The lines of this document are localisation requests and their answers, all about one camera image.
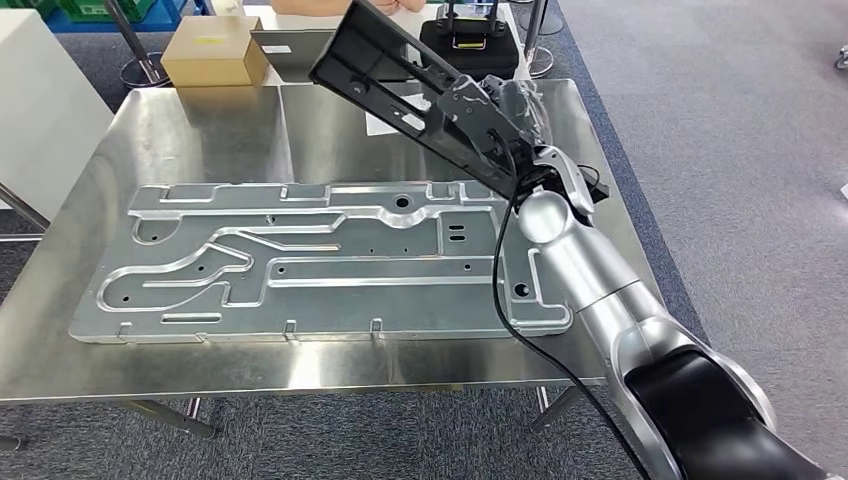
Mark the blue pallet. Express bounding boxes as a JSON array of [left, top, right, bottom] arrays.
[[42, 0, 200, 34]]

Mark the white cabinet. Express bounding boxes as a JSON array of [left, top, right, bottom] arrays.
[[0, 7, 116, 223]]

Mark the stainless steel table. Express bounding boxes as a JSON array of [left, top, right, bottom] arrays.
[[0, 182, 52, 243]]

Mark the black plastic frame part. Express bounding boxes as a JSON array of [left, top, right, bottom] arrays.
[[307, 0, 535, 201]]

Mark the brown cardboard box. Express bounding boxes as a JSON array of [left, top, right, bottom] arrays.
[[160, 14, 270, 89]]

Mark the white paper sheet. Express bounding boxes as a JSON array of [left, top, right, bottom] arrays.
[[364, 92, 433, 138]]

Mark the stainless steel workbench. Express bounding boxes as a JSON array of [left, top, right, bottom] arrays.
[[0, 78, 665, 440]]

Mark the black carry case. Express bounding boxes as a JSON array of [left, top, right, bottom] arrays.
[[418, 0, 522, 82]]

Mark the green plastic crate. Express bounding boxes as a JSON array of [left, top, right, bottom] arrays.
[[58, 0, 159, 23]]

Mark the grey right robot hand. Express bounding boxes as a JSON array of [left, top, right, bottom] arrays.
[[480, 72, 556, 148]]

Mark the black cable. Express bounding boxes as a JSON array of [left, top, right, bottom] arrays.
[[486, 129, 657, 480]]

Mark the machined aluminium plate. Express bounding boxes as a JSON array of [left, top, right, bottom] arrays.
[[68, 180, 575, 346]]

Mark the metal stanchion pole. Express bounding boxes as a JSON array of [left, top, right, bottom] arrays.
[[521, 0, 564, 79], [102, 0, 174, 90]]

